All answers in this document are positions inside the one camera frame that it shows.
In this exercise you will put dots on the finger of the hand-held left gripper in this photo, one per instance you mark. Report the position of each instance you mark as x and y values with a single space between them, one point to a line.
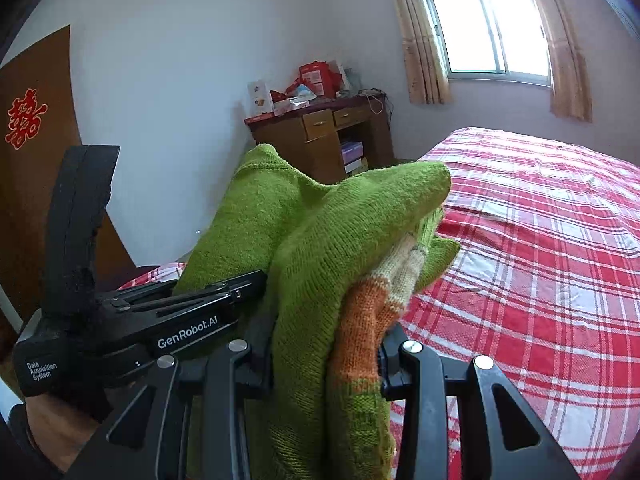
200 295

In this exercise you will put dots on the red paper door decoration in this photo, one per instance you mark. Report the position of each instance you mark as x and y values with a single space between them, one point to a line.
25 119

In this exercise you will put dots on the red gift box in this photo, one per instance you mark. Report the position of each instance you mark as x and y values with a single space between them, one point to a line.
320 77

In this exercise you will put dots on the white box with print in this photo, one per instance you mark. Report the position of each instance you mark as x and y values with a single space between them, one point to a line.
260 97

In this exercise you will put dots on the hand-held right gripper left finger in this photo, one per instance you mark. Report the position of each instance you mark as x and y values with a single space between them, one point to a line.
250 375

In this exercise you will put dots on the window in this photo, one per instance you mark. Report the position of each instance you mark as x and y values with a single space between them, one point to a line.
480 25

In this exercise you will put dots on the brown wooden door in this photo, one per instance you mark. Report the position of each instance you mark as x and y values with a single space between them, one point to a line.
30 220

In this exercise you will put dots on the wooden desk drawer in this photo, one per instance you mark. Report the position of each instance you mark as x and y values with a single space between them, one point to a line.
318 125
351 114

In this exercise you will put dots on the green knitted sweater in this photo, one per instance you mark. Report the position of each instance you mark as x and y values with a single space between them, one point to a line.
325 240

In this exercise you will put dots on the white shoe box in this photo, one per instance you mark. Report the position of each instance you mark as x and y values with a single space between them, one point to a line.
357 166

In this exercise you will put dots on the brown wooden desk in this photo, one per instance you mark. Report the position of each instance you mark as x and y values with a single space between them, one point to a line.
320 152

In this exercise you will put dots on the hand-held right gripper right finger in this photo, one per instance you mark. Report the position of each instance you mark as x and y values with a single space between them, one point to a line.
395 375

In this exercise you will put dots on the purple shoe box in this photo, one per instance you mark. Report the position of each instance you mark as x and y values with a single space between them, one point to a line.
351 150

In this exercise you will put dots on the beige curtain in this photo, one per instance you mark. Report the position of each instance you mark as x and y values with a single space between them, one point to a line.
422 50
567 70

